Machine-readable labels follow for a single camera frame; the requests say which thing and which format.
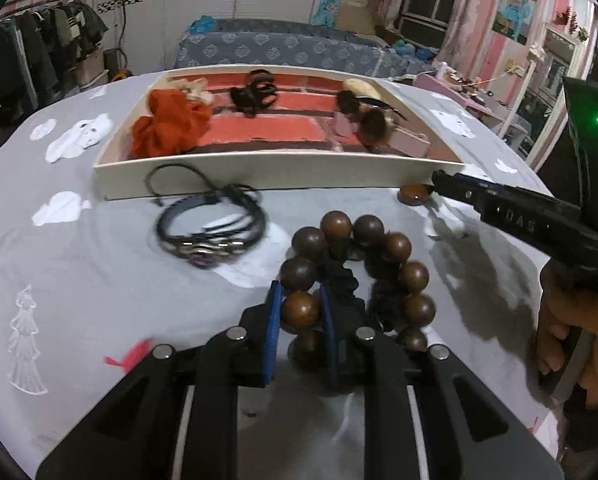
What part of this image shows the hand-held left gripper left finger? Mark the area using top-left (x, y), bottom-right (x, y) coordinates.
top-left (36, 282), bottom-right (283, 480)

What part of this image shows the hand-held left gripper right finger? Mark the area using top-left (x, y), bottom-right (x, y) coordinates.
top-left (321, 285), bottom-right (564, 480)

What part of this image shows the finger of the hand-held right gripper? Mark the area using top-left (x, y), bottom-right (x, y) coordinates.
top-left (431, 170), bottom-right (598, 266)

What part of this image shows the small brown amber stone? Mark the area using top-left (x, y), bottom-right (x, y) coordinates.
top-left (398, 185), bottom-right (435, 207)

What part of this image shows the brown wooden bead bracelet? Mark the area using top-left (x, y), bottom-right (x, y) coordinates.
top-left (279, 211), bottom-right (437, 371)

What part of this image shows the black scrunchie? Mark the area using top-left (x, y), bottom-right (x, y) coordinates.
top-left (323, 254), bottom-right (405, 336)

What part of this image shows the watch with pale strap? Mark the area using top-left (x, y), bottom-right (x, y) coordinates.
top-left (335, 91), bottom-right (396, 153)

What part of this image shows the white tray with red lining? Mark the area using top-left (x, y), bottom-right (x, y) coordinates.
top-left (93, 64), bottom-right (467, 202)

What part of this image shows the orange fabric scrunchie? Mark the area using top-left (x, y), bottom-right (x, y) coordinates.
top-left (130, 89), bottom-right (211, 159)

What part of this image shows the black claw hair clip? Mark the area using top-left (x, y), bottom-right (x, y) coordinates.
top-left (230, 69), bottom-right (279, 119)

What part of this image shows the beige fluffy scrunchie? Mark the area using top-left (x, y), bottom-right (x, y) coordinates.
top-left (174, 78), bottom-right (214, 106)

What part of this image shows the white shelf unit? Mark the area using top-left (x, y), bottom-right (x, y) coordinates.
top-left (523, 20), bottom-right (598, 161)

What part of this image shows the pink side table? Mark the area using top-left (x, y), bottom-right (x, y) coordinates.
top-left (411, 72), bottom-right (510, 127)

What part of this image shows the sofa with blue patterned cover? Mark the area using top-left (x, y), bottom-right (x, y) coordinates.
top-left (171, 17), bottom-right (430, 82)

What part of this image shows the pink storage box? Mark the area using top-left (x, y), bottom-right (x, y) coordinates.
top-left (76, 50), bottom-right (111, 88)

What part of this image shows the white wardrobe with patterned band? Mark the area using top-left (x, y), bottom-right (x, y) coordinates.
top-left (94, 0), bottom-right (330, 75)

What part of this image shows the black garment steamer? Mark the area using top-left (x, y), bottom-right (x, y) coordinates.
top-left (106, 0), bottom-right (134, 82)

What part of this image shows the row of dark hanging clothes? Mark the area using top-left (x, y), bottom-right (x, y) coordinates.
top-left (0, 0), bottom-right (110, 113)

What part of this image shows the black leather bracelet with charm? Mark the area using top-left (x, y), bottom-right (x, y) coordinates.
top-left (156, 185), bottom-right (270, 272)

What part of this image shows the wall poster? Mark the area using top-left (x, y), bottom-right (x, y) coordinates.
top-left (493, 0), bottom-right (540, 43)

